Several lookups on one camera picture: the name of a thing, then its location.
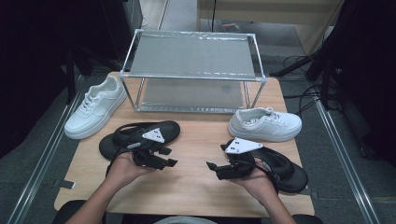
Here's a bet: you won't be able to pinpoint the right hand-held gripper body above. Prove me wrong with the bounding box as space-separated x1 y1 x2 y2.
216 137 263 181

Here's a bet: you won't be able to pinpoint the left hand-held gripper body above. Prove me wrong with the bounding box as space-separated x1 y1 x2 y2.
131 127 167 171

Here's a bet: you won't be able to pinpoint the black slipper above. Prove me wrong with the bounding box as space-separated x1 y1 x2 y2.
228 138 309 194
98 119 181 161

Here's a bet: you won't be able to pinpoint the white sneaker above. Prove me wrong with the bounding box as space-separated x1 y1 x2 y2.
228 106 303 143
64 75 128 140

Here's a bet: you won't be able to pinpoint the metal shoe rack grey shelves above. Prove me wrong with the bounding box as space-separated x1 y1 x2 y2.
119 28 268 115

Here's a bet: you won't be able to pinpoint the person's left hand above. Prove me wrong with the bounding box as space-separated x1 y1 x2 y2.
106 151 157 189

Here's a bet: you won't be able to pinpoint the person's right hand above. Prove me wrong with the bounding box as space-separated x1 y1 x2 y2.
228 164 278 206

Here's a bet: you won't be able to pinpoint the person's grey clothing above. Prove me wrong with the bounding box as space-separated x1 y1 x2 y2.
153 216 219 224

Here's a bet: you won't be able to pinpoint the grey tape piece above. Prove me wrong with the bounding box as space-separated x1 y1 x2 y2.
52 179 77 189
300 188 319 200

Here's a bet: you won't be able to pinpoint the small red object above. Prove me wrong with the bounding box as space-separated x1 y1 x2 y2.
219 20 241 32

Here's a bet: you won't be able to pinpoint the black tripod stand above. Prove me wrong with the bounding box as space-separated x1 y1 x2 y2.
270 43 335 110

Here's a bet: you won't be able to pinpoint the black curtain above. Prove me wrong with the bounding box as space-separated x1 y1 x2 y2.
0 0 139 158
323 0 396 167

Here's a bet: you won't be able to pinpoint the beige cabinet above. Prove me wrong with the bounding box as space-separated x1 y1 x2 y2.
197 0 345 56

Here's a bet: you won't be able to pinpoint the right hand-held gripper black cable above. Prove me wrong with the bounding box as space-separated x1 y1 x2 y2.
255 155 280 195

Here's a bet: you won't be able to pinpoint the black floor cables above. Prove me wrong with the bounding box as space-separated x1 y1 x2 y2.
282 55 331 117

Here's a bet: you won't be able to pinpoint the metal floor rail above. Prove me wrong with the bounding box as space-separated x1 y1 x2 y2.
312 92 382 224
7 74 86 224

